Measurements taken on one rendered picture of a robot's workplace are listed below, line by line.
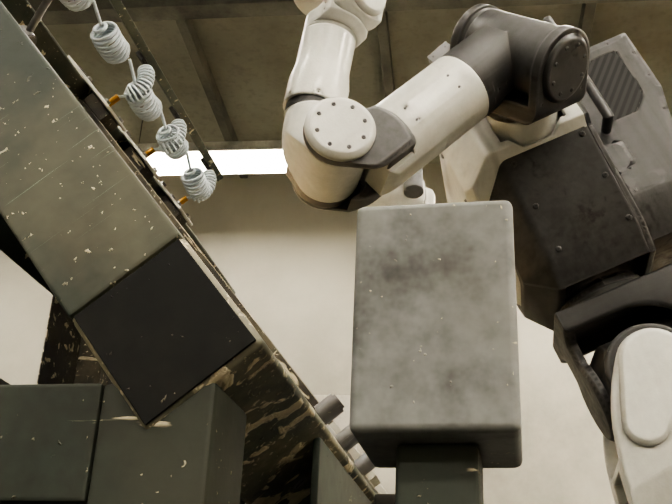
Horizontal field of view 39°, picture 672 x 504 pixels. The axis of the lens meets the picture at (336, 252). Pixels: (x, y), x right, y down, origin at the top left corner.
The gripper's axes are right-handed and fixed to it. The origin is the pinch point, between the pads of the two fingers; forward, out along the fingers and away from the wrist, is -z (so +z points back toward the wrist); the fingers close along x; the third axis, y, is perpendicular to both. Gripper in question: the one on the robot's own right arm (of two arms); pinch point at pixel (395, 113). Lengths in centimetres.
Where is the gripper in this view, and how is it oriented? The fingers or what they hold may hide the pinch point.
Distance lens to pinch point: 187.6
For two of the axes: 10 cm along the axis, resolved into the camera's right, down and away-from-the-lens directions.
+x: -6.9, -4.8, -5.5
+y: -7.3, 4.5, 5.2
